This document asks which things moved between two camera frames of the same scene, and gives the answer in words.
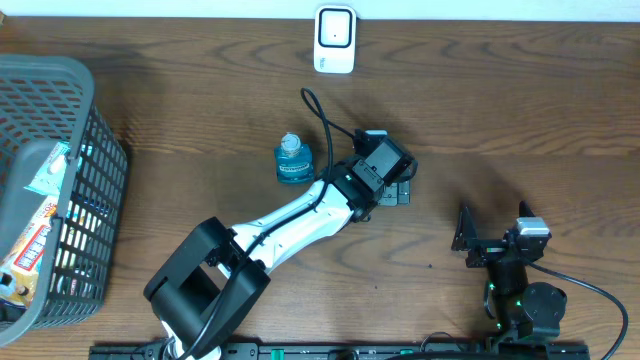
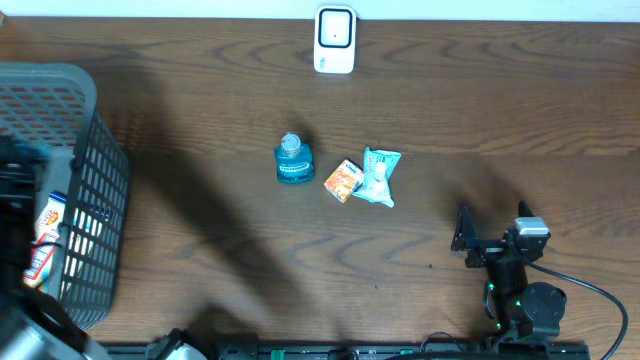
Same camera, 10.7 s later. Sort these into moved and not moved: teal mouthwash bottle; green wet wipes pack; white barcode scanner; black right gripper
Moved: green wet wipes pack
Not moved: teal mouthwash bottle; black right gripper; white barcode scanner
